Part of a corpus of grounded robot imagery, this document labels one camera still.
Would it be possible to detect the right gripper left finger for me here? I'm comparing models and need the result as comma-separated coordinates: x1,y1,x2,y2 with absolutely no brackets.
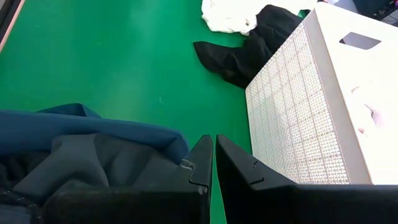
43,134,214,224

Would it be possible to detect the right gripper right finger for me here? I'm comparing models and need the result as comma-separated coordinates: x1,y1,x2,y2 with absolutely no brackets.
216,134,398,224

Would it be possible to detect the long black garment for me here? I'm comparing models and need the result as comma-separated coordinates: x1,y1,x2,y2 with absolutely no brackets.
193,4,304,90

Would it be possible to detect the dark green garment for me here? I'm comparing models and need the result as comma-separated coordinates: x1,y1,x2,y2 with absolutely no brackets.
12,133,187,200

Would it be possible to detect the large white shirt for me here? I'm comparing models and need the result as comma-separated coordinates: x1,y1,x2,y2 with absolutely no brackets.
348,74,392,138

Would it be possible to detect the large white lace garment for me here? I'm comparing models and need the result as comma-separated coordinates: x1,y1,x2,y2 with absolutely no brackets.
201,0,318,35

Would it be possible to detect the white plastic laundry basket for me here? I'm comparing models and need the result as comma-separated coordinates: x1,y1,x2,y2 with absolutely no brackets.
244,2,398,186

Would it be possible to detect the navy blue fabric bin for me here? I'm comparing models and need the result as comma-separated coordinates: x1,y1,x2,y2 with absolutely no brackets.
0,103,190,224

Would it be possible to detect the green table mat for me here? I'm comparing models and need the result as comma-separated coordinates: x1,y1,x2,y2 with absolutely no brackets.
0,0,312,224

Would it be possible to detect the black aluminium table frame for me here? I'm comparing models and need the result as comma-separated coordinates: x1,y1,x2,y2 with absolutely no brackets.
0,0,23,46

